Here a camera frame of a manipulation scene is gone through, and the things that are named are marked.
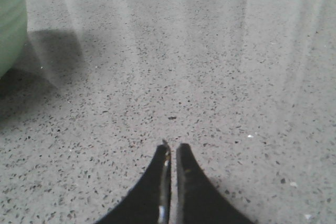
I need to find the green ribbed bowl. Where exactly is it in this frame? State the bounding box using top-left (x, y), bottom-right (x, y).
top-left (1, 0), bottom-right (27, 76)

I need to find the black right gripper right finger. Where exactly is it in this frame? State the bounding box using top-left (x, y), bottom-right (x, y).
top-left (176, 143), bottom-right (252, 223)

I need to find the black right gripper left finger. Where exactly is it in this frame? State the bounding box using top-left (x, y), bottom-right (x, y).
top-left (97, 141), bottom-right (171, 224)

